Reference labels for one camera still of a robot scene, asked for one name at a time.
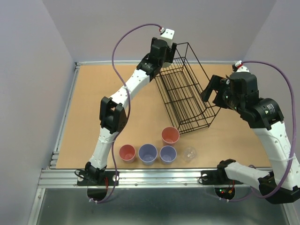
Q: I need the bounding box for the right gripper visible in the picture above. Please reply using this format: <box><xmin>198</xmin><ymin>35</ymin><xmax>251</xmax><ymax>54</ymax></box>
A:
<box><xmin>201</xmin><ymin>74</ymin><xmax>244</xmax><ymax>113</ymax></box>

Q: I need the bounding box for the black wire dish rack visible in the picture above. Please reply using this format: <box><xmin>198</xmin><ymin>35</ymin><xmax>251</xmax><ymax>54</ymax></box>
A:
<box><xmin>155</xmin><ymin>42</ymin><xmax>220</xmax><ymax>135</ymax></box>

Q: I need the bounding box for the salmon pink plastic cup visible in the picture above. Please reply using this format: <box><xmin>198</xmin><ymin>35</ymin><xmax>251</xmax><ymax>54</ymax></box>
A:
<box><xmin>161</xmin><ymin>127</ymin><xmax>180</xmax><ymax>146</ymax></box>

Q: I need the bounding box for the large lavender plastic cup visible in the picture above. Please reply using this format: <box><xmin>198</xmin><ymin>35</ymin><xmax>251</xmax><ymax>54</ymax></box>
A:
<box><xmin>138</xmin><ymin>144</ymin><xmax>158</xmax><ymax>166</ymax></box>

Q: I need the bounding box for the mint green plastic cup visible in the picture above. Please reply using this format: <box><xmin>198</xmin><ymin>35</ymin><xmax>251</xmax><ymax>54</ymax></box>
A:
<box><xmin>162</xmin><ymin>60</ymin><xmax>173</xmax><ymax>68</ymax></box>

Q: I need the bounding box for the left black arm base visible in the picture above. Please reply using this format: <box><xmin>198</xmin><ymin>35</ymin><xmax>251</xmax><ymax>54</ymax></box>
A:
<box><xmin>74</xmin><ymin>170</ymin><xmax>119</xmax><ymax>188</ymax></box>

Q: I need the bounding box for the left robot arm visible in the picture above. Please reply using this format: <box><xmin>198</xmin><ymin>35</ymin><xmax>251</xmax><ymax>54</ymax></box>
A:
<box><xmin>84</xmin><ymin>36</ymin><xmax>177</xmax><ymax>185</ymax></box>

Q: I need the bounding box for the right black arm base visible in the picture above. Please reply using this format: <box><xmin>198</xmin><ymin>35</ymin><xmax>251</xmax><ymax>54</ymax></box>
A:
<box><xmin>198</xmin><ymin>170</ymin><xmax>242</xmax><ymax>185</ymax></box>

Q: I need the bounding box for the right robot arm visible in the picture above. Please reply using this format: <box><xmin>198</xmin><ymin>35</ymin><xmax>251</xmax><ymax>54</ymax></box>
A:
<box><xmin>199</xmin><ymin>72</ymin><xmax>300</xmax><ymax>204</ymax></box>

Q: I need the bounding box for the clear plastic cup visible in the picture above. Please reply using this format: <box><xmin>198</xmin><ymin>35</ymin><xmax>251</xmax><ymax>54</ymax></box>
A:
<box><xmin>182</xmin><ymin>146</ymin><xmax>197</xmax><ymax>162</ymax></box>

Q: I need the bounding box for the small lavender plastic cup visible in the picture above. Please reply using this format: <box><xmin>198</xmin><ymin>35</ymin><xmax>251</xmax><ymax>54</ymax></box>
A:
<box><xmin>159</xmin><ymin>145</ymin><xmax>177</xmax><ymax>165</ymax></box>

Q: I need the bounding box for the red plastic cup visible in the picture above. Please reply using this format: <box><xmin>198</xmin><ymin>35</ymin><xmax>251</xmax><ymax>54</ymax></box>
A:
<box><xmin>119</xmin><ymin>144</ymin><xmax>136</xmax><ymax>163</ymax></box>

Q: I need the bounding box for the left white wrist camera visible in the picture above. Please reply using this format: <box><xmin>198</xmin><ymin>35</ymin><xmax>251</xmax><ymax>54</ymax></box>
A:
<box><xmin>160</xmin><ymin>27</ymin><xmax>175</xmax><ymax>47</ymax></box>

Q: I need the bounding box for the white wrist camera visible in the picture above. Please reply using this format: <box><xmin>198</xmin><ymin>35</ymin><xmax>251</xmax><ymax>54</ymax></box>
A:
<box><xmin>160</xmin><ymin>27</ymin><xmax>175</xmax><ymax>47</ymax></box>
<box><xmin>232</xmin><ymin>60</ymin><xmax>250</xmax><ymax>73</ymax></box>

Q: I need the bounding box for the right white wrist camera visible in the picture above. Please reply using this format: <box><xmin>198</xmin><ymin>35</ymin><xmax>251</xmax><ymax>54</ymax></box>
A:
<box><xmin>232</xmin><ymin>60</ymin><xmax>250</xmax><ymax>73</ymax></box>

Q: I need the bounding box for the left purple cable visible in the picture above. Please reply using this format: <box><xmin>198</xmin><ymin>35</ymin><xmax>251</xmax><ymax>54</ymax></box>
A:
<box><xmin>88</xmin><ymin>23</ymin><xmax>165</xmax><ymax>204</ymax></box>

